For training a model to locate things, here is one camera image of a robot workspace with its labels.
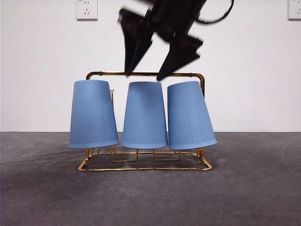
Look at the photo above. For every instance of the white wall socket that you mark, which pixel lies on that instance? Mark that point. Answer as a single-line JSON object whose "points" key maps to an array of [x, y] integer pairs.
{"points": [[86, 9], [295, 9]]}

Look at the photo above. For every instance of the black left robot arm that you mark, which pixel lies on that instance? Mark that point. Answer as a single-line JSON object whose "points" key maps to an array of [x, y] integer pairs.
{"points": [[174, 16]]}

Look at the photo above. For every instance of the blue ribbed plastic cup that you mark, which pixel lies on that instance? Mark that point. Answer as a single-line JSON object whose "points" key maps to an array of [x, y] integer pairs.
{"points": [[91, 117], [144, 117], [188, 117]]}

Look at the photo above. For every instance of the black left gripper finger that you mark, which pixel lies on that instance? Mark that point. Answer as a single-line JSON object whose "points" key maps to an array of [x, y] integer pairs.
{"points": [[181, 54], [136, 40]]}

